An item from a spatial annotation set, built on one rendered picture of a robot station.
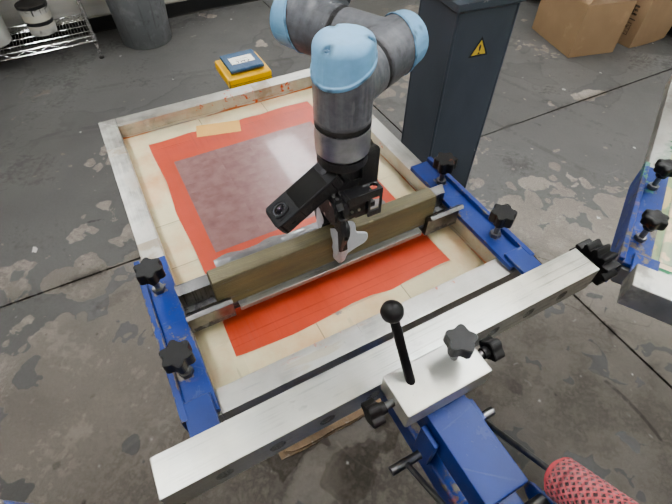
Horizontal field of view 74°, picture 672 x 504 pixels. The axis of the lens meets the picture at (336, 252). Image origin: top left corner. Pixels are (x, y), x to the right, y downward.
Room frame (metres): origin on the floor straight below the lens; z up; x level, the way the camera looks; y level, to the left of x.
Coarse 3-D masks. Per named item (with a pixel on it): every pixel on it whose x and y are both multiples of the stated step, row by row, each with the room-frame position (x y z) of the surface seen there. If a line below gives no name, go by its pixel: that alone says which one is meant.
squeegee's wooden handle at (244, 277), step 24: (432, 192) 0.58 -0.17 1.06; (360, 216) 0.52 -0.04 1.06; (384, 216) 0.52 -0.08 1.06; (408, 216) 0.54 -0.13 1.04; (288, 240) 0.47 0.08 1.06; (312, 240) 0.46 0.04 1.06; (384, 240) 0.52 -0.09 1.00; (240, 264) 0.42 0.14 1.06; (264, 264) 0.42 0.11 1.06; (288, 264) 0.44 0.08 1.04; (312, 264) 0.45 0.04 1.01; (216, 288) 0.38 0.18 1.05; (240, 288) 0.40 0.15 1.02; (264, 288) 0.41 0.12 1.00
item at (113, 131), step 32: (224, 96) 1.01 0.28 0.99; (256, 96) 1.04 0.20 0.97; (128, 128) 0.89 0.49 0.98; (160, 128) 0.92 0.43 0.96; (384, 128) 0.87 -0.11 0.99; (128, 160) 0.75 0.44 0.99; (416, 160) 0.75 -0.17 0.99; (128, 192) 0.65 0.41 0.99; (160, 256) 0.49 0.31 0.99; (480, 256) 0.51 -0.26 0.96; (448, 288) 0.42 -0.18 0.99; (480, 288) 0.42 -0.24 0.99; (416, 320) 0.36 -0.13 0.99; (320, 352) 0.31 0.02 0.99; (352, 352) 0.31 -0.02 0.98; (256, 384) 0.26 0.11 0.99; (288, 384) 0.26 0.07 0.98; (224, 416) 0.22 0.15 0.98
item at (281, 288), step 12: (396, 240) 0.52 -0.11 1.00; (408, 240) 0.53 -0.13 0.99; (360, 252) 0.49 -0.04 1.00; (372, 252) 0.49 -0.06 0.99; (336, 264) 0.47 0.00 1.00; (348, 264) 0.47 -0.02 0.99; (300, 276) 0.44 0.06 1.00; (312, 276) 0.44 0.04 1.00; (276, 288) 0.42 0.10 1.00; (288, 288) 0.42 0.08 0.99; (240, 300) 0.39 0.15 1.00; (252, 300) 0.39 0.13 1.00; (264, 300) 0.40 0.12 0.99
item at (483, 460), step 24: (456, 408) 0.20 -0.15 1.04; (432, 432) 0.18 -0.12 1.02; (456, 432) 0.17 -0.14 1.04; (480, 432) 0.17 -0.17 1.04; (456, 456) 0.15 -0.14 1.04; (480, 456) 0.15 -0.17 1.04; (504, 456) 0.15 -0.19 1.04; (456, 480) 0.13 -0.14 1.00; (480, 480) 0.12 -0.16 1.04; (504, 480) 0.12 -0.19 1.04
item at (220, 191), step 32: (160, 160) 0.80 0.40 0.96; (192, 160) 0.80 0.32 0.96; (224, 160) 0.80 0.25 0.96; (256, 160) 0.80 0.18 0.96; (192, 192) 0.69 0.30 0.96; (224, 192) 0.69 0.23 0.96; (256, 192) 0.69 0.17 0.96; (192, 224) 0.60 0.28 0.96; (224, 224) 0.60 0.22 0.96; (256, 224) 0.60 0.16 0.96; (320, 288) 0.45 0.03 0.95; (224, 320) 0.38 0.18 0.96; (256, 320) 0.38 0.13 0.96; (288, 320) 0.38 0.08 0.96; (320, 320) 0.38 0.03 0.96
